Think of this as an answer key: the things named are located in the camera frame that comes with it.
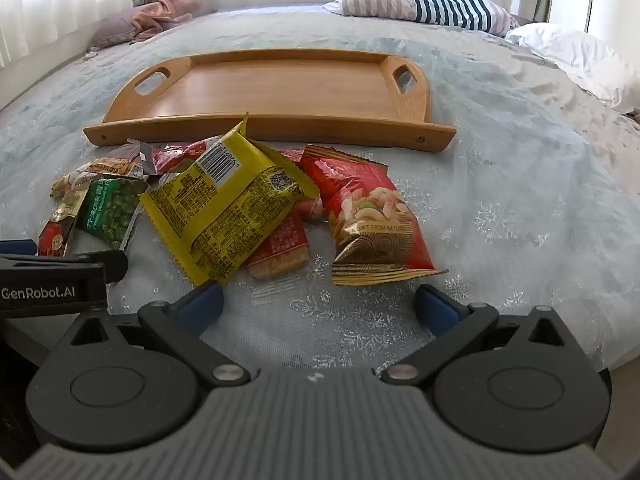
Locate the wooden tray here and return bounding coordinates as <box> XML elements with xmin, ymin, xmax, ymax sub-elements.
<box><xmin>82</xmin><ymin>48</ymin><xmax>457</xmax><ymax>153</ymax></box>

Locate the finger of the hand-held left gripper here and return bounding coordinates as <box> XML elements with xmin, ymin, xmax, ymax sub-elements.
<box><xmin>0</xmin><ymin>240</ymin><xmax>39</xmax><ymax>257</ymax></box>

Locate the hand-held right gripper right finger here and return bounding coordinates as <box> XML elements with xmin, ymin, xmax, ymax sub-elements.
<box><xmin>375</xmin><ymin>284</ymin><xmax>591</xmax><ymax>386</ymax></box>

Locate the clear nut packet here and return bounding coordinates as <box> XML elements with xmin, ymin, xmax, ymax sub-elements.
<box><xmin>50</xmin><ymin>169</ymin><xmax>101</xmax><ymax>198</ymax></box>

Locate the blue grey striped pillow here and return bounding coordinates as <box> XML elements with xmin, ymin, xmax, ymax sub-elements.
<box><xmin>321</xmin><ymin>0</ymin><xmax>521</xmax><ymax>37</ymax></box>

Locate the red gold nut packet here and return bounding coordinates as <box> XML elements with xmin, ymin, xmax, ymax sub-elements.
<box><xmin>299</xmin><ymin>144</ymin><xmax>449</xmax><ymax>287</ymax></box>

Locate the red wafer packet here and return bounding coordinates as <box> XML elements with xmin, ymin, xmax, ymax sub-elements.
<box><xmin>243</xmin><ymin>207</ymin><xmax>310</xmax><ymax>281</ymax></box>

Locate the purple pillow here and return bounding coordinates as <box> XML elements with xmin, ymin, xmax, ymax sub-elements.
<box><xmin>87</xmin><ymin>6</ymin><xmax>151</xmax><ymax>51</ymax></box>

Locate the small red gold packet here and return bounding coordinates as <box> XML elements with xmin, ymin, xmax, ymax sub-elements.
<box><xmin>37</xmin><ymin>191</ymin><xmax>91</xmax><ymax>258</ymax></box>

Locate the green pea packet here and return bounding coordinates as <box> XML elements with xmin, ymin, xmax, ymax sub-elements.
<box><xmin>75</xmin><ymin>175</ymin><xmax>149</xmax><ymax>252</ymax></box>

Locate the yellow snack packet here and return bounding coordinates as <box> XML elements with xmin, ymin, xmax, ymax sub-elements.
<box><xmin>138</xmin><ymin>112</ymin><xmax>321</xmax><ymax>286</ymax></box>

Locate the white pillow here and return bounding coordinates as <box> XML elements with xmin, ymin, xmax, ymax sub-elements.
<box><xmin>505</xmin><ymin>22</ymin><xmax>640</xmax><ymax>113</ymax></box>

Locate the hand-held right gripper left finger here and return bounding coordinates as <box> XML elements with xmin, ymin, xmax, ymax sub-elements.
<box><xmin>47</xmin><ymin>281</ymin><xmax>251</xmax><ymax>388</ymax></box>

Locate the small pink packet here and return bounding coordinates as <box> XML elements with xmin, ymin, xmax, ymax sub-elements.
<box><xmin>299</xmin><ymin>197</ymin><xmax>326</xmax><ymax>223</ymax></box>

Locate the pink cloth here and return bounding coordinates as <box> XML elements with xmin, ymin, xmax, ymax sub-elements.
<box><xmin>129</xmin><ymin>0</ymin><xmax>218</xmax><ymax>45</ymax></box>

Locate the red silver snack packet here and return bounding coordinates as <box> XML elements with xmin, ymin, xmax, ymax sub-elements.
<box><xmin>125</xmin><ymin>137</ymin><xmax>223</xmax><ymax>176</ymax></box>

